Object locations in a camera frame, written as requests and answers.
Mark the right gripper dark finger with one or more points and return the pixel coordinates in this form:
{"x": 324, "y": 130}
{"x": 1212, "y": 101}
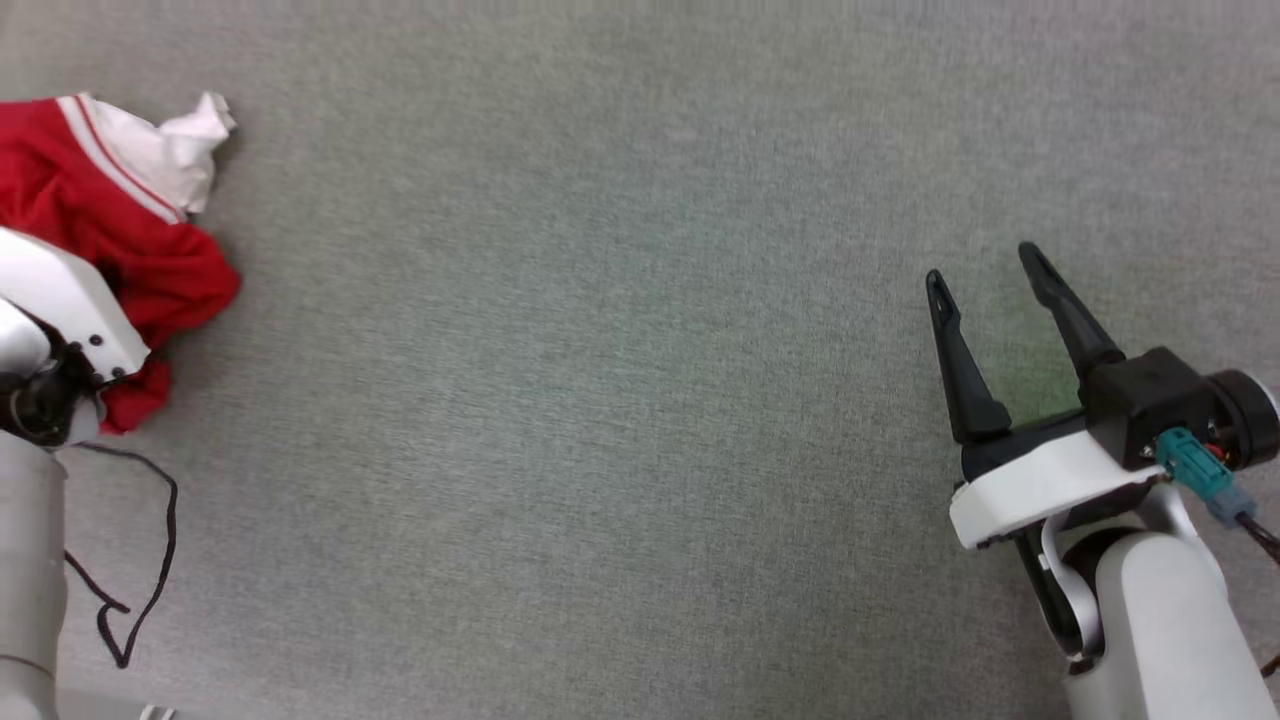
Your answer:
{"x": 1070, "y": 315}
{"x": 960, "y": 380}

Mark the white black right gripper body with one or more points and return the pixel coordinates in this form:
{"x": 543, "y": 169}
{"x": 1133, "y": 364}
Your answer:
{"x": 1040, "y": 485}

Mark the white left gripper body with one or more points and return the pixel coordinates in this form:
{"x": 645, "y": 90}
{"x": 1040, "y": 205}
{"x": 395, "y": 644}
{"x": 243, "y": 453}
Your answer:
{"x": 60, "y": 290}

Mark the red and white garment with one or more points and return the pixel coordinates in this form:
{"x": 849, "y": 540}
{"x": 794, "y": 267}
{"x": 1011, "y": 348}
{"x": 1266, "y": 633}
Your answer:
{"x": 80, "y": 210}

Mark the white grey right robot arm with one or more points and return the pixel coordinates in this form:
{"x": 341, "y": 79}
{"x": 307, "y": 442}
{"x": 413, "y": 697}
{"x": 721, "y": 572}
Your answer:
{"x": 1170, "y": 620}

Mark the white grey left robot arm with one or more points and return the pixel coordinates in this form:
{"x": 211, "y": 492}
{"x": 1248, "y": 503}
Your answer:
{"x": 25, "y": 560}

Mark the grey fabric sofa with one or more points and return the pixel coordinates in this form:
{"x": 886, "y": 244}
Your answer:
{"x": 600, "y": 400}

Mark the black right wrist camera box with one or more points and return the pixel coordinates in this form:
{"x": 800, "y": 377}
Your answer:
{"x": 1150, "y": 400}

